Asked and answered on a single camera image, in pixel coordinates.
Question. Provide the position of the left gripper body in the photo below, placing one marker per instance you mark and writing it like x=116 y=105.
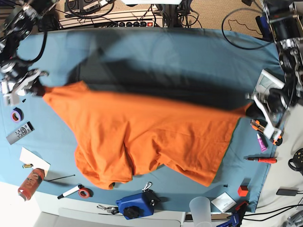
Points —
x=273 y=106

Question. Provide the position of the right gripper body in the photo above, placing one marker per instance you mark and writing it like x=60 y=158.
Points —
x=17 y=80

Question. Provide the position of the orange t-shirt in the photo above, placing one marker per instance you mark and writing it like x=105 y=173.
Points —
x=122 y=135

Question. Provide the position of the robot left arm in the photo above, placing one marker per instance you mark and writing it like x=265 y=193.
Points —
x=285 y=24

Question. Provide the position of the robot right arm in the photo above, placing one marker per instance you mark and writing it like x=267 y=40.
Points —
x=18 y=26

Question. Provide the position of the orange black utility knife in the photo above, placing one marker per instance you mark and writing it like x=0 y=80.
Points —
x=259 y=126

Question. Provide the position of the white notebook with leaf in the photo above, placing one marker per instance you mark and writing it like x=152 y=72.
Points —
x=267 y=81

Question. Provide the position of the purple tape roll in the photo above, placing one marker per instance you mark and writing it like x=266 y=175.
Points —
x=17 y=115

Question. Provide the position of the purple glue tube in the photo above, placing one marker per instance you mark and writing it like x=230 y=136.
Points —
x=263 y=147

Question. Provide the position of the grey remote control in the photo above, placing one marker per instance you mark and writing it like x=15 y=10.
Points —
x=19 y=133

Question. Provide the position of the red screwdriver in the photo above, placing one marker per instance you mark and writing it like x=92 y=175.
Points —
x=268 y=160

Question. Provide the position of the blue table cloth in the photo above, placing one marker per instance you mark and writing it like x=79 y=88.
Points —
x=192 y=65

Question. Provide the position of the white paper sheet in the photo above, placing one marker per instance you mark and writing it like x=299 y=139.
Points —
x=27 y=157

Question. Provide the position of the small gold battery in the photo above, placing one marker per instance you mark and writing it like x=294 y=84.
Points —
x=27 y=166

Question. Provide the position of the red cube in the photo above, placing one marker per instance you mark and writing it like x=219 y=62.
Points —
x=243 y=191

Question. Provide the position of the black power adapter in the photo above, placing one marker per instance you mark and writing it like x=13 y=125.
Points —
x=287 y=192

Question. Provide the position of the thin black rod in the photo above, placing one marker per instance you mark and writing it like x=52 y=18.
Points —
x=59 y=178

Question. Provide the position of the red drink can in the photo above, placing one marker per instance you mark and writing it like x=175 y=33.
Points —
x=31 y=184

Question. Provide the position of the small white card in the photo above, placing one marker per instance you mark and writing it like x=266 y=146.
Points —
x=223 y=202

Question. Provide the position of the white power strip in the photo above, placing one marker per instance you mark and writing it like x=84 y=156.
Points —
x=147 y=21

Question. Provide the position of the white marker pen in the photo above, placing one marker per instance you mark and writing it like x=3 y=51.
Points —
x=70 y=191

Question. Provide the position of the translucent plastic cup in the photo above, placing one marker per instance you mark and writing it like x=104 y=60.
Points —
x=201 y=211

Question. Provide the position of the blue clamp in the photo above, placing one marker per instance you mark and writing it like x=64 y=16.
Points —
x=237 y=217

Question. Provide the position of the red tape roll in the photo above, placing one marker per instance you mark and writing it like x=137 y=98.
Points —
x=85 y=193

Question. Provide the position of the silver carabiner clip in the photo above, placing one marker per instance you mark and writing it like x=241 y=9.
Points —
x=147 y=186

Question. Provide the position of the silver key clip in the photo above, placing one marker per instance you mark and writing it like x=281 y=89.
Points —
x=111 y=210

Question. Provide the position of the blue plastic device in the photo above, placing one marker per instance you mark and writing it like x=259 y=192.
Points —
x=138 y=205

